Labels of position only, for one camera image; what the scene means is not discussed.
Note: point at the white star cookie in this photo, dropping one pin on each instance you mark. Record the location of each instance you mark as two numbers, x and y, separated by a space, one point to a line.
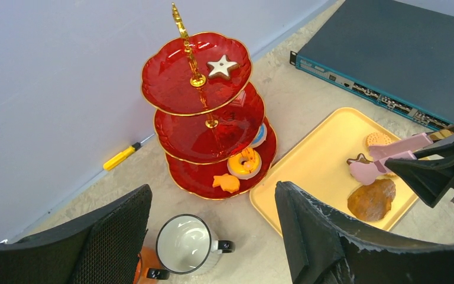
221 68

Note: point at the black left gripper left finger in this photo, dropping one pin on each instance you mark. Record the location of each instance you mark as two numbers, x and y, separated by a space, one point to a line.
101 246

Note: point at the round orange cookie upper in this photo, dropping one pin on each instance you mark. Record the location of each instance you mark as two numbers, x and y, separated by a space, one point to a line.
377 139

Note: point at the yellow serving tray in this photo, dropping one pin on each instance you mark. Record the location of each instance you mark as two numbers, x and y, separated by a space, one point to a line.
317 164

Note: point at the yellow iced donut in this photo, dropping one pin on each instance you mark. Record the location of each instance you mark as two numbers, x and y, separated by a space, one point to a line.
245 165

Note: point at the red three-tier cake stand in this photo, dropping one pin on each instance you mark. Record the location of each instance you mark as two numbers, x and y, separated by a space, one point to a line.
195 123

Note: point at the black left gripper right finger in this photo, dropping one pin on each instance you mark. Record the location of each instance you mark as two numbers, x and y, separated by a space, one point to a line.
325 245

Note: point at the blue iced donut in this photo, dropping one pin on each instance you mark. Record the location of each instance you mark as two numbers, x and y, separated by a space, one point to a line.
260 137

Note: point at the white ribbed mug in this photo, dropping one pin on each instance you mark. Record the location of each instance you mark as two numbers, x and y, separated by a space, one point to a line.
186 245

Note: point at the orange mug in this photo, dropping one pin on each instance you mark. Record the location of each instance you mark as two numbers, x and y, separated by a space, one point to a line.
149 269

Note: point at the brown star cookie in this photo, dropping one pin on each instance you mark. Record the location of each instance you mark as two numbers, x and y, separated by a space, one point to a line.
359 158

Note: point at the orange fish shaped cookie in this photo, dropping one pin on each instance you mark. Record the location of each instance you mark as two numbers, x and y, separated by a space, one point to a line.
228 183

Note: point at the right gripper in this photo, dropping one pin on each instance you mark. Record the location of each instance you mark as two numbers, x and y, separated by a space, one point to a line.
432 174

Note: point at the yellow handled screwdriver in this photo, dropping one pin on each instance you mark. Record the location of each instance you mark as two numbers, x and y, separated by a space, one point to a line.
123 155

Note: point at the pink cake slice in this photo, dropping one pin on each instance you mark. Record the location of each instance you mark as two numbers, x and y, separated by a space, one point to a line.
240 99

